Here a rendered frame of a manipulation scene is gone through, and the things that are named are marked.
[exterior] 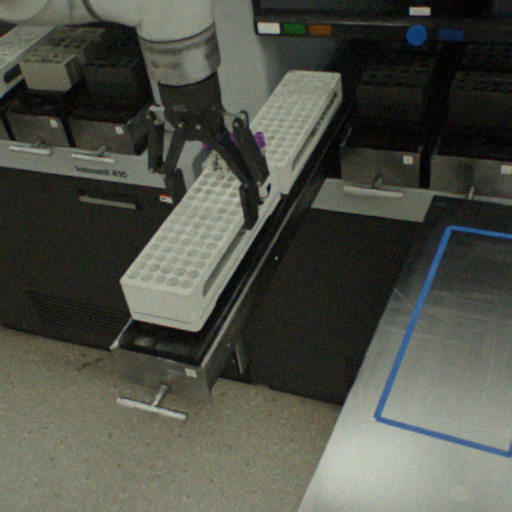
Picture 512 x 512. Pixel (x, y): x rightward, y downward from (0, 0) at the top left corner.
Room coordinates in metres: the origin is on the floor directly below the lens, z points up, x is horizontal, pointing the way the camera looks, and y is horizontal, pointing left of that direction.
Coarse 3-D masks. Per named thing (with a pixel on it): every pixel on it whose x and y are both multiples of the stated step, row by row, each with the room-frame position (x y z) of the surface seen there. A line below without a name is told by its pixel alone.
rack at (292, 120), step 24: (288, 72) 1.22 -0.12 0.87; (312, 72) 1.20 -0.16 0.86; (288, 96) 1.14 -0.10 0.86; (312, 96) 1.12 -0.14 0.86; (336, 96) 1.16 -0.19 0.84; (264, 120) 1.07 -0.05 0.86; (288, 120) 1.06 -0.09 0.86; (312, 120) 1.04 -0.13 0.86; (288, 144) 0.98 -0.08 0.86; (312, 144) 1.03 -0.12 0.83; (288, 168) 0.94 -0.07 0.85
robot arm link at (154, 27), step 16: (96, 0) 0.81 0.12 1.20; (112, 0) 0.80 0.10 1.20; (128, 0) 0.79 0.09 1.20; (144, 0) 0.78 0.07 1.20; (160, 0) 0.78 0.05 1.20; (176, 0) 0.78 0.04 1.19; (192, 0) 0.78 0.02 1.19; (208, 0) 0.80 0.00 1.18; (96, 16) 0.82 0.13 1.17; (112, 16) 0.81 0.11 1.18; (128, 16) 0.80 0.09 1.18; (144, 16) 0.79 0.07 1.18; (160, 16) 0.78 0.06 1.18; (176, 16) 0.78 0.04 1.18; (192, 16) 0.79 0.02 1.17; (208, 16) 0.80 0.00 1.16; (144, 32) 0.80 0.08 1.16; (160, 32) 0.79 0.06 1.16; (176, 32) 0.78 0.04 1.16; (192, 32) 0.79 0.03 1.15
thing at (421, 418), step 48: (432, 240) 0.75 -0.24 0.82; (480, 240) 0.73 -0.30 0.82; (432, 288) 0.66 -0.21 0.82; (480, 288) 0.64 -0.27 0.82; (384, 336) 0.59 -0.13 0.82; (432, 336) 0.58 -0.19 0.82; (480, 336) 0.57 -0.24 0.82; (384, 384) 0.52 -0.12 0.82; (432, 384) 0.51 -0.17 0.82; (480, 384) 0.50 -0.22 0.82; (336, 432) 0.47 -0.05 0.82; (384, 432) 0.46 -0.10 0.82; (432, 432) 0.45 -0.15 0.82; (480, 432) 0.44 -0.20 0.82; (336, 480) 0.41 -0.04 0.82; (384, 480) 0.40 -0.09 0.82; (432, 480) 0.39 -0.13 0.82; (480, 480) 0.38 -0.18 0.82
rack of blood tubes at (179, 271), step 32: (192, 192) 0.86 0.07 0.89; (224, 192) 0.85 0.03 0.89; (192, 224) 0.79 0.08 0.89; (224, 224) 0.77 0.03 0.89; (256, 224) 0.82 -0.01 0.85; (160, 256) 0.73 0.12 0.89; (192, 256) 0.73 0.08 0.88; (224, 256) 0.78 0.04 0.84; (128, 288) 0.68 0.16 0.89; (160, 288) 0.67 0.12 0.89; (192, 288) 0.66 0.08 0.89; (160, 320) 0.67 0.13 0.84; (192, 320) 0.65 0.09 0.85
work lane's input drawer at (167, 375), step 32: (352, 96) 1.20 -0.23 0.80; (320, 160) 1.01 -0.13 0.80; (288, 192) 0.92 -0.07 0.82; (288, 224) 0.87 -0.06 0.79; (256, 256) 0.79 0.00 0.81; (224, 288) 0.75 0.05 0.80; (256, 288) 0.75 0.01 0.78; (224, 320) 0.68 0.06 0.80; (128, 352) 0.66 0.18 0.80; (160, 352) 0.64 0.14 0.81; (192, 352) 0.62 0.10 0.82; (224, 352) 0.65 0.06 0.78; (160, 384) 0.64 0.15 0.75; (192, 384) 0.62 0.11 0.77; (160, 416) 0.59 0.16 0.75
